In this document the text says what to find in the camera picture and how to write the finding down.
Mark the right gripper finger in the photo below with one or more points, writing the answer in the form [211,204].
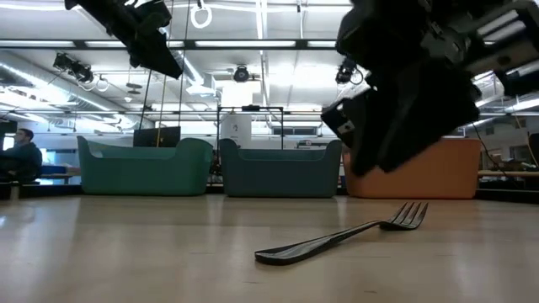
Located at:
[362,134]
[429,109]

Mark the dark background workbench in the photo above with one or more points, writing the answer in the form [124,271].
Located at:
[59,176]

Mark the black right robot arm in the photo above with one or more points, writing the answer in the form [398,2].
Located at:
[522,84]

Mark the black ceiling-mounted camera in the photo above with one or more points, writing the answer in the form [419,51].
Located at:
[345,73]
[241,73]
[73,67]

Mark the silver ceiling duct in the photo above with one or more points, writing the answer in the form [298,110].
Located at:
[191,76]

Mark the orange plastic bin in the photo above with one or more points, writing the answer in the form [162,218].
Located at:
[442,177]

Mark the wooden background workbench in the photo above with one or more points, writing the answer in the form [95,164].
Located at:
[505,173]

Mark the white cylindrical tank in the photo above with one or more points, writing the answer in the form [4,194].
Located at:
[236,130]

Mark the dark teal plastic bin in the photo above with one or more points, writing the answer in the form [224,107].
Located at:
[280,174]

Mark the green plastic bin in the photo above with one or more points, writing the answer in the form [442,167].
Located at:
[143,172]

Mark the black computer monitor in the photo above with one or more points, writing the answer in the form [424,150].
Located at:
[157,136]

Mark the person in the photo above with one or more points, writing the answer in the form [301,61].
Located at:
[23,157]

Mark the black fork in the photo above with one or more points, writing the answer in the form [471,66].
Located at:
[320,246]

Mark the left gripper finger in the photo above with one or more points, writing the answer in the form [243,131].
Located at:
[156,54]

